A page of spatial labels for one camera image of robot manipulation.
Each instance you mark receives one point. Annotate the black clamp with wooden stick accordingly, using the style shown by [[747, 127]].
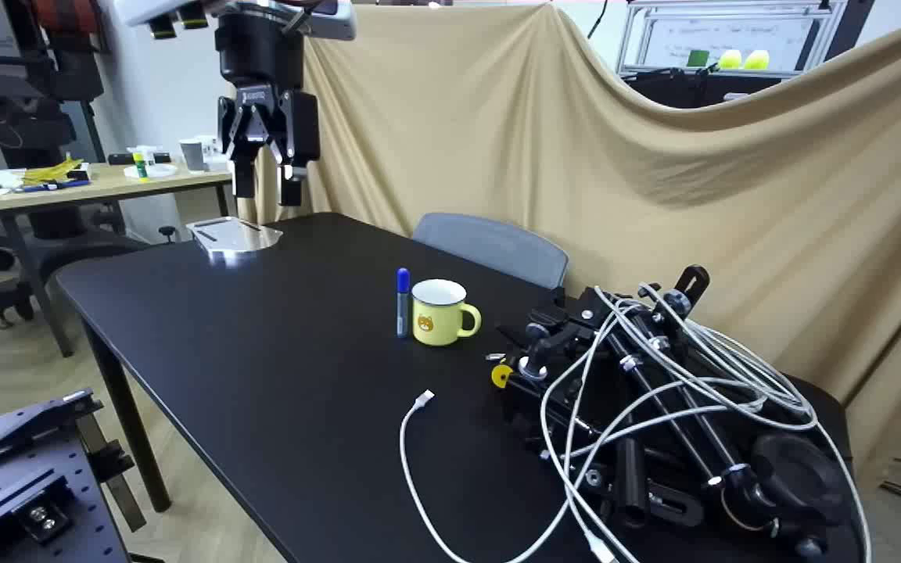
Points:
[[106, 457]]

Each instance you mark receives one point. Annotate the grey chair backrest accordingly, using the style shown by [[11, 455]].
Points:
[[491, 248]]

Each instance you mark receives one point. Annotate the yellow object on desk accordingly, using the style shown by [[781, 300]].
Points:
[[53, 172]]

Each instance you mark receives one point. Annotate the black tripod clamp rig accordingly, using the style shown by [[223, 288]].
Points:
[[797, 471]]

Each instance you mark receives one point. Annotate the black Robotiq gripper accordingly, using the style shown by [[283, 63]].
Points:
[[262, 51]]

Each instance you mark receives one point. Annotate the yellow tennis ball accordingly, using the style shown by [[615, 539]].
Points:
[[758, 61], [729, 61]]

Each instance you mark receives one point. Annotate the black table leg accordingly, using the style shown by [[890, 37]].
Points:
[[131, 427]]

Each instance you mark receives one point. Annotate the green small bottle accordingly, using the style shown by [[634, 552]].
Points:
[[140, 164]]

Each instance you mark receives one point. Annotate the black office chair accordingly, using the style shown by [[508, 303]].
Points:
[[77, 251]]

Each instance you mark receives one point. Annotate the small black mount block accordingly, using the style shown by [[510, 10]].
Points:
[[44, 519]]

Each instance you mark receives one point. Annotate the black equipment rack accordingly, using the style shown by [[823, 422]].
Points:
[[14, 94]]

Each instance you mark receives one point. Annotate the blue whiteboard marker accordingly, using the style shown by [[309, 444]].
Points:
[[400, 300]]

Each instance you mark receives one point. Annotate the wooden desk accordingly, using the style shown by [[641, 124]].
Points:
[[106, 187]]

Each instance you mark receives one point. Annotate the yellow enamel mug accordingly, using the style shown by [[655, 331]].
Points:
[[440, 320]]

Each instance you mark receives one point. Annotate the black bar on breadboard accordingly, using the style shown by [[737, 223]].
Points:
[[33, 427]]

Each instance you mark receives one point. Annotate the aluminium framed white board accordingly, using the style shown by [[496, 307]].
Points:
[[679, 33]]

